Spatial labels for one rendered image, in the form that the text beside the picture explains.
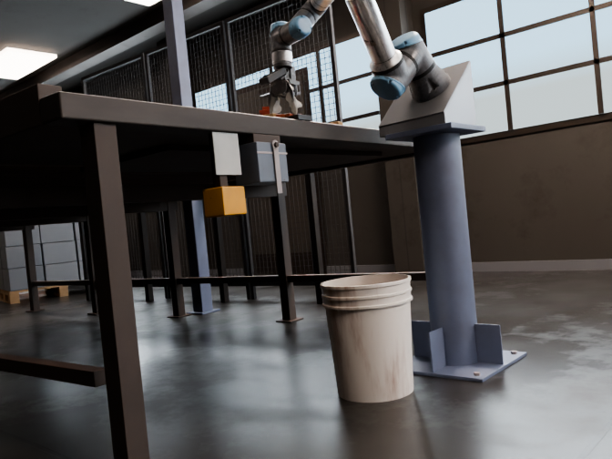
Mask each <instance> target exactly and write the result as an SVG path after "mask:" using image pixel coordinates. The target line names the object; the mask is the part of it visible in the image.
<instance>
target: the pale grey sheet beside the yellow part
mask: <svg viewBox="0 0 612 459"><path fill-rule="evenodd" d="M211 135H212V144H213V153H214V162H215V171H216V175H241V166H240V149H239V140H238V134H236V133H225V132H213V131H212V132H211Z"/></svg>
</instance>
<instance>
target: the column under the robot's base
mask: <svg viewBox="0 0 612 459"><path fill-rule="evenodd" d="M479 132H485V126H477V125H470V124H463V123H455V122H448V123H443V124H439V125H434V126H430V127H421V128H417V129H412V130H407V131H403V132H398V133H393V134H389V135H385V140H391V141H405V142H413V150H414V160H415V170H416V179H417V189H418V199H419V209H420V219H421V229H422V238H423V257H424V267H425V277H426V287H427V296H428V306H429V316H430V321H412V330H413V348H414V356H413V374H418V375H425V376H433V377H441V378H448V379H456V380H464V381H471V382H480V383H483V382H484V381H486V380H488V379H489V378H491V377H492V376H494V375H496V374H497V373H499V372H501V371H502V370H503V369H505V368H507V367H508V366H510V365H512V364H513V363H515V362H517V361H519V360H520V359H522V358H523V357H525V356H527V354H526V352H518V351H503V348H502V338H501V328H500V325H496V324H478V323H477V319H476V309H475V299H474V280H473V270H472V260H471V251H470V240H469V230H468V220H467V210H466V201H465V191H464V172H463V161H462V152H461V142H460V136H464V135H469V134H474V133H479Z"/></svg>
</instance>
